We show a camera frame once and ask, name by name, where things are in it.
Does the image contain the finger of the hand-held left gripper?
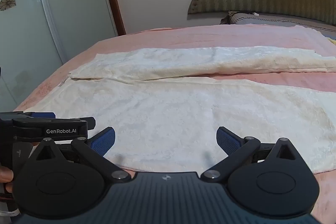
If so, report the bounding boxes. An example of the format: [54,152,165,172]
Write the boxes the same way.
[25,112,57,119]
[13,117,96,130]

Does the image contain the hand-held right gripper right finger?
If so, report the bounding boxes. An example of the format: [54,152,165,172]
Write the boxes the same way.
[201,126,305,183]

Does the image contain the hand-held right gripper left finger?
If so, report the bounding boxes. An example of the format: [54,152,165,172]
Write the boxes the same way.
[28,126,132,183]

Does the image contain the cream towel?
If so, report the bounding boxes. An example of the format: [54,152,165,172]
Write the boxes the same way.
[25,46,336,174]

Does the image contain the person's left hand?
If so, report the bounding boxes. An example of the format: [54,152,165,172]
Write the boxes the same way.
[0,165,14,193]

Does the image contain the pink bed blanket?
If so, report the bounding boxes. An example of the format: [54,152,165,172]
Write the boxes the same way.
[13,23,336,224]

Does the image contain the grey striped pillow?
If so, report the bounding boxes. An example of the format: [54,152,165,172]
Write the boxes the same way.
[220,11,336,33]

